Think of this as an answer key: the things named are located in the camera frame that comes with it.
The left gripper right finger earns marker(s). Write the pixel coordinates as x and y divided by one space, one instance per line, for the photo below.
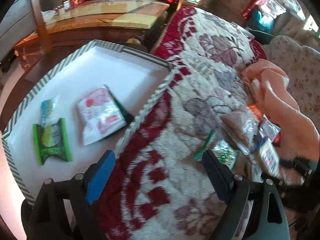
267 219

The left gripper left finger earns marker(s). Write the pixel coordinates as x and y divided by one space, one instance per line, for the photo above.
62 209

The blue cracker pack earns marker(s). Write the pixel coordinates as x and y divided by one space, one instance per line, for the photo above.
267 157

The dark green snack packet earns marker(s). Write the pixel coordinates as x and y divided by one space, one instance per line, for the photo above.
51 141

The green round biscuit packet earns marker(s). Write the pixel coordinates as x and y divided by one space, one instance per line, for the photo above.
221 149

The clear bag of nuts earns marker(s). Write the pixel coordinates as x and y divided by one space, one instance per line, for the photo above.
241 125

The orange cracker packet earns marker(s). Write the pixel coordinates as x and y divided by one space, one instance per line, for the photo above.
256 111

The white pink snack packet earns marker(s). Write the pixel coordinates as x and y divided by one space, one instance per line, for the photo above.
100 114

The blue milk sachima packet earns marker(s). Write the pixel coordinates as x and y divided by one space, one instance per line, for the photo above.
48 111

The white chevron-trimmed box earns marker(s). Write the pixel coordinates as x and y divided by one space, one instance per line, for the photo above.
135 78

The floral fleece blanket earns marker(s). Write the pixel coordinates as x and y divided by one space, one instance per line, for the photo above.
157 190

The floral sofa cushion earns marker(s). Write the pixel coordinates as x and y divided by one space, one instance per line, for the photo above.
301 64

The teal bag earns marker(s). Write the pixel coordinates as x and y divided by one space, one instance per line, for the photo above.
261 26

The wooden glass-top table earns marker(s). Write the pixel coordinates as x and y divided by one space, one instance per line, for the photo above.
116 21

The wooden chair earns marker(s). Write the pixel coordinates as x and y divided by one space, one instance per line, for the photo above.
43 35

